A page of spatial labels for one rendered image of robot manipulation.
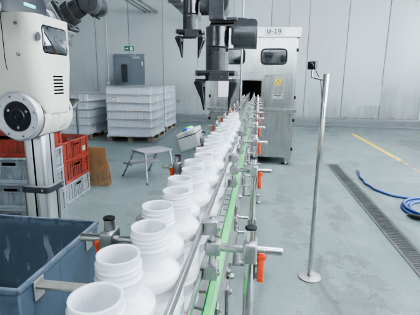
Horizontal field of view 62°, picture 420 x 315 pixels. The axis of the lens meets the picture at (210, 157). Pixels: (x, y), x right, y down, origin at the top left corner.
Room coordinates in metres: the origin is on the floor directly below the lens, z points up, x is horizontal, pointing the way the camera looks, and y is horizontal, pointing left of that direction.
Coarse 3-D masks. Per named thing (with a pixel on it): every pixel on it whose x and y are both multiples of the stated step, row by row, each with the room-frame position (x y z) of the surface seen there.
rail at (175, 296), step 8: (240, 112) 2.97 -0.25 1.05; (240, 128) 1.45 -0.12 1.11; (240, 144) 1.49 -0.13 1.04; (224, 168) 0.77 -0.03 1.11; (216, 192) 0.61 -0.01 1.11; (224, 192) 0.80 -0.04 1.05; (208, 208) 0.51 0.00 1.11; (200, 224) 0.45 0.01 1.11; (200, 232) 0.43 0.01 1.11; (192, 248) 0.38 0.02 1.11; (192, 256) 0.37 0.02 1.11; (208, 256) 0.51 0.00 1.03; (184, 264) 0.34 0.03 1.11; (184, 272) 0.33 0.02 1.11; (200, 272) 0.44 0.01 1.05; (184, 280) 0.33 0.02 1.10; (200, 280) 0.43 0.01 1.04; (176, 288) 0.30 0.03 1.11; (176, 296) 0.29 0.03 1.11; (192, 296) 0.39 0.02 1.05; (168, 304) 0.27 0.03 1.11; (192, 304) 0.37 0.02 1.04; (168, 312) 0.26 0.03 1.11
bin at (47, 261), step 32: (0, 224) 0.88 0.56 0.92; (32, 224) 0.86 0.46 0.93; (64, 224) 0.85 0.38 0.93; (96, 224) 0.83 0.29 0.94; (0, 256) 0.88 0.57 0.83; (32, 256) 0.86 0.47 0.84; (64, 256) 0.69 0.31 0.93; (0, 288) 0.54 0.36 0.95; (32, 288) 0.58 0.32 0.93; (64, 288) 0.57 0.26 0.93
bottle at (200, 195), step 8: (184, 168) 0.56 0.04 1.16; (192, 168) 0.57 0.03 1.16; (200, 168) 0.57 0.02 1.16; (192, 176) 0.54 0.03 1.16; (200, 176) 0.54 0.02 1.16; (200, 184) 0.54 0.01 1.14; (192, 192) 0.53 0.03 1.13; (200, 192) 0.54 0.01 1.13; (208, 192) 0.56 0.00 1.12; (200, 200) 0.53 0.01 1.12; (208, 200) 0.54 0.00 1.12; (200, 208) 0.53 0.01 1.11; (200, 216) 0.53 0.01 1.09; (200, 240) 0.53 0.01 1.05; (200, 248) 0.53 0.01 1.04; (200, 256) 0.53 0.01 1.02; (200, 264) 0.53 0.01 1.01
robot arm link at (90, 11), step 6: (78, 0) 1.38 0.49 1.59; (84, 0) 1.37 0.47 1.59; (90, 0) 1.37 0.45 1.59; (96, 0) 1.37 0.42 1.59; (84, 6) 1.37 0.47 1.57; (90, 6) 1.37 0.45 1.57; (96, 6) 1.37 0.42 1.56; (108, 6) 1.46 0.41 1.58; (90, 12) 1.37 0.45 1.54; (96, 12) 1.39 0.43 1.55
